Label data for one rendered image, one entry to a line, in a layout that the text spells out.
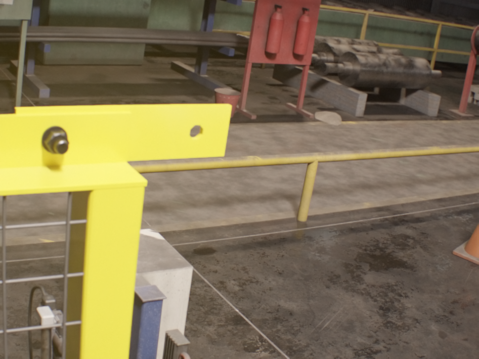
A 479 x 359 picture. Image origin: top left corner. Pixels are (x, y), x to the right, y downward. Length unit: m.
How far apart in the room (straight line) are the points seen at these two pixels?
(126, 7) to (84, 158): 9.07
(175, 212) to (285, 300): 1.32
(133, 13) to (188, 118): 9.08
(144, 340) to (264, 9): 6.13
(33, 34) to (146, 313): 5.93
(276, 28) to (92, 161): 7.31
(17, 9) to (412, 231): 4.11
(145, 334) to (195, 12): 8.96
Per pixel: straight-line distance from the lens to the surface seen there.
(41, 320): 1.54
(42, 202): 5.04
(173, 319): 2.36
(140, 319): 2.12
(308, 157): 5.09
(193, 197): 5.42
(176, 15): 10.67
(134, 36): 8.20
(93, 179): 0.57
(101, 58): 9.66
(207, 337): 3.68
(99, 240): 0.59
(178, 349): 1.93
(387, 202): 6.07
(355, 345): 3.87
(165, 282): 2.26
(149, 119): 0.62
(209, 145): 0.66
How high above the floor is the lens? 2.01
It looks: 18 degrees down
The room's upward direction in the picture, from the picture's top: 9 degrees clockwise
